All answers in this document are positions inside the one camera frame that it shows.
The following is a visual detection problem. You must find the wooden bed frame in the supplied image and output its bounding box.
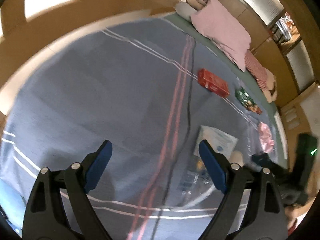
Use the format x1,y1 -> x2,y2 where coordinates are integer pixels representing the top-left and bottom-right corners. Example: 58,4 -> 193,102
0,0 -> 320,136

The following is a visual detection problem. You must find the pink plastic bag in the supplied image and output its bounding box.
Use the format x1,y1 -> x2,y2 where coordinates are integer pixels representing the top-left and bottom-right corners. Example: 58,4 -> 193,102
258,122 -> 274,153

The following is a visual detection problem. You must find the white paper cup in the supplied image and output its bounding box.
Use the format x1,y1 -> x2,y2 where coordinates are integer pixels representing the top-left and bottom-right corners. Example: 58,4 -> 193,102
228,151 -> 244,167

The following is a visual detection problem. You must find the green bed mat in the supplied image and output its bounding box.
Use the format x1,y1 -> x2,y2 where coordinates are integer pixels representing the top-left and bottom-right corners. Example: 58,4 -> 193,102
162,12 -> 289,161

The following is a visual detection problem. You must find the person's right hand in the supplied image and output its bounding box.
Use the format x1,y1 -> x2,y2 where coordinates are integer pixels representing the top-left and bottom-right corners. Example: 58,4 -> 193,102
284,203 -> 312,235

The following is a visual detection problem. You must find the green snack wrapper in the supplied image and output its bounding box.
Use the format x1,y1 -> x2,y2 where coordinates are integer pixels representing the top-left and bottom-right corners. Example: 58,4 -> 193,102
235,87 -> 263,115

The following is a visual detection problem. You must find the grey folded cloth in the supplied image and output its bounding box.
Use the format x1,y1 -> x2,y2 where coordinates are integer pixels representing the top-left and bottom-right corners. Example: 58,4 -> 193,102
175,2 -> 197,23

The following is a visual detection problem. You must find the dark green bag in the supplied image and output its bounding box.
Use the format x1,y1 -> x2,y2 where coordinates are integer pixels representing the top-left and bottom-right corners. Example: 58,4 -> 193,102
251,152 -> 271,167

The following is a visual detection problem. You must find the red cardboard box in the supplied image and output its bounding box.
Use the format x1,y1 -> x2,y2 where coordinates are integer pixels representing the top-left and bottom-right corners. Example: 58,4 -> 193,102
197,68 -> 230,98

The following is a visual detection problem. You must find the clear plastic bag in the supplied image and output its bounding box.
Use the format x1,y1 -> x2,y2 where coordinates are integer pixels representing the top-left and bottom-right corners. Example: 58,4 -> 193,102
180,125 -> 238,205

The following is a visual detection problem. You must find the blue plaid blanket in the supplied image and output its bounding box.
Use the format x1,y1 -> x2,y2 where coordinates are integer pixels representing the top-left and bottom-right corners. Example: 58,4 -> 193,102
1,18 -> 276,239

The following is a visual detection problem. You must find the pink pillow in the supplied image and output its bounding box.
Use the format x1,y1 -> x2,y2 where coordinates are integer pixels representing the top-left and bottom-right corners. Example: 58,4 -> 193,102
191,0 -> 252,68

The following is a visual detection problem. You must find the striped plush doll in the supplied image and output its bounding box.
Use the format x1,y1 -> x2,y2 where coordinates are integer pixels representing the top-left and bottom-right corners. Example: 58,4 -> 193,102
245,50 -> 277,103

